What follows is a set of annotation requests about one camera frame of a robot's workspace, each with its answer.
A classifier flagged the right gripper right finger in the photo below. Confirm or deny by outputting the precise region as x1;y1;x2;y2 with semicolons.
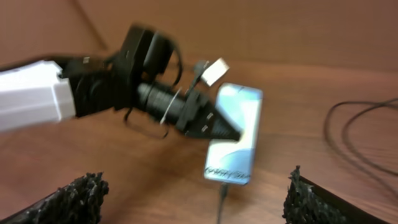
282;166;387;224

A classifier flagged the black USB charging cable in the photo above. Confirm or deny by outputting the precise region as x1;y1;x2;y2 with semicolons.
216;98;398;224

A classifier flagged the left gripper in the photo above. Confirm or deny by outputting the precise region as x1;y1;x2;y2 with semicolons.
175;90;241;141

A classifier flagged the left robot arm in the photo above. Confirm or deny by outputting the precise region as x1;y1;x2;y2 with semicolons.
1;24;241;141

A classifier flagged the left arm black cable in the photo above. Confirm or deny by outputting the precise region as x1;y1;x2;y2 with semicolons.
123;40;184;140

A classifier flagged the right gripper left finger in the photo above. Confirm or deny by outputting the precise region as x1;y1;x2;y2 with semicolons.
1;172;109;224

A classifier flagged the Samsung Galaxy smartphone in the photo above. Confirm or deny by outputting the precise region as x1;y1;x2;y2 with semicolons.
203;83;263;185

